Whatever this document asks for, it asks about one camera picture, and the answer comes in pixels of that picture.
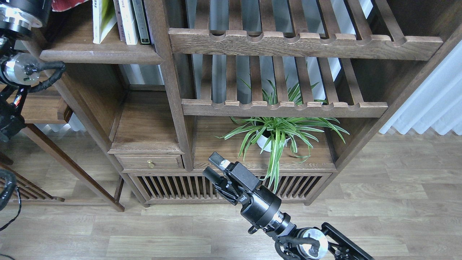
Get white upright book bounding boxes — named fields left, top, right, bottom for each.
left=118, top=0, right=139, bottom=46

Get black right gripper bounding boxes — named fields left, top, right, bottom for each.
left=202, top=152, right=283, bottom=234

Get white curtain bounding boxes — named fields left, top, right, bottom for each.
left=379, top=42, right=462, bottom=135

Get maroon book white characters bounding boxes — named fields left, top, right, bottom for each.
left=113, top=0, right=126, bottom=42

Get white plant pot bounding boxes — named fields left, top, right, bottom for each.
left=256, top=129, right=290, bottom=153

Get dark wooden bookshelf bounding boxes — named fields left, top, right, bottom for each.
left=25, top=0, right=461, bottom=206

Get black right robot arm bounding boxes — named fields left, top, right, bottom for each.
left=203, top=152, right=372, bottom=260

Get red book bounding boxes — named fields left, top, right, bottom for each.
left=52, top=0, right=88, bottom=12

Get dark green upright book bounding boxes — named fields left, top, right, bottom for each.
left=132, top=0, right=152, bottom=46

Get dark wooden side table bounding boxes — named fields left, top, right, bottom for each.
left=16, top=87, right=125, bottom=212

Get green spider plant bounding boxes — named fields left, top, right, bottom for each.
left=213, top=74, right=350, bottom=195

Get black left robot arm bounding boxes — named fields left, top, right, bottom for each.
left=0, top=0, right=66, bottom=142

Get yellow green book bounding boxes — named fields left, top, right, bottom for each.
left=91, top=0, right=117, bottom=44

